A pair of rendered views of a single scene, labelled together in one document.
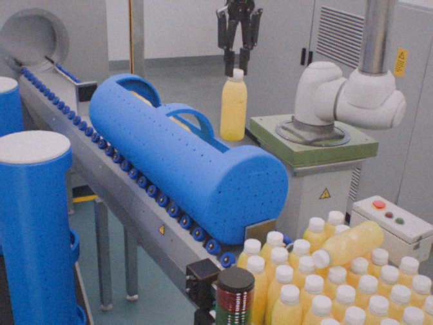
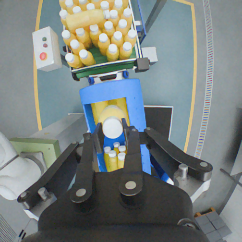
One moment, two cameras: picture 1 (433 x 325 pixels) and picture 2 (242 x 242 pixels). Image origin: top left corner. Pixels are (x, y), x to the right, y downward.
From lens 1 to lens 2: 131 cm
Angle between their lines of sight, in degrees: 55
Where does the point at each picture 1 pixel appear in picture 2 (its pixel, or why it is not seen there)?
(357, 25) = not seen: outside the picture
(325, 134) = (30, 154)
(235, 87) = (117, 113)
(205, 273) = (143, 59)
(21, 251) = not seen: hidden behind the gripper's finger
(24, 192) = not seen: hidden behind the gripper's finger
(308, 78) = (19, 186)
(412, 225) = (40, 35)
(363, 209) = (53, 55)
